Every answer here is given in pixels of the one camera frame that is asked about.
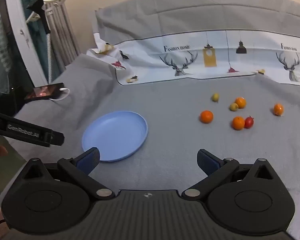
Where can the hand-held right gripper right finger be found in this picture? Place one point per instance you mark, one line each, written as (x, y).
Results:
(208, 163)

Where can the black holder grip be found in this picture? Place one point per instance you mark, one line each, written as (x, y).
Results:
(40, 11)

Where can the white window frame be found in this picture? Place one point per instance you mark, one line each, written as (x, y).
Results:
(25, 37)

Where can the teal curtain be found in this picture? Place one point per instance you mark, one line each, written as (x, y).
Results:
(31, 37)

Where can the grey bed sheet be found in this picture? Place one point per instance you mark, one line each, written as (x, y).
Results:
(170, 140)

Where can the white phone holder clamp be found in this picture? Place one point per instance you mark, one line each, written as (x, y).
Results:
(57, 0)

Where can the black smartphone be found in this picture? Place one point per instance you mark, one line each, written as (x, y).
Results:
(46, 91)

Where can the small orange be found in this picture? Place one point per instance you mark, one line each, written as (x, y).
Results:
(278, 109)
(240, 102)
(206, 116)
(238, 123)

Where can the red cherry tomato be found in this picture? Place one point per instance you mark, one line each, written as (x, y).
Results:
(249, 122)

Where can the blue plastic plate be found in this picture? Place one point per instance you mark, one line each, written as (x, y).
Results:
(115, 136)

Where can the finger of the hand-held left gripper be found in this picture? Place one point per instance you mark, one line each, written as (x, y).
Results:
(57, 138)

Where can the grey quilt with printed band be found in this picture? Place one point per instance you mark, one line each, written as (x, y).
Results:
(190, 25)

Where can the small green fruit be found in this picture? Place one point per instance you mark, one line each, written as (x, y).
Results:
(215, 97)
(233, 106)

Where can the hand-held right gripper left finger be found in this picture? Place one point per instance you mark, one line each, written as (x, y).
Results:
(90, 160)

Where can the white holder pole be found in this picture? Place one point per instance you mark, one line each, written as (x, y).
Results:
(49, 55)

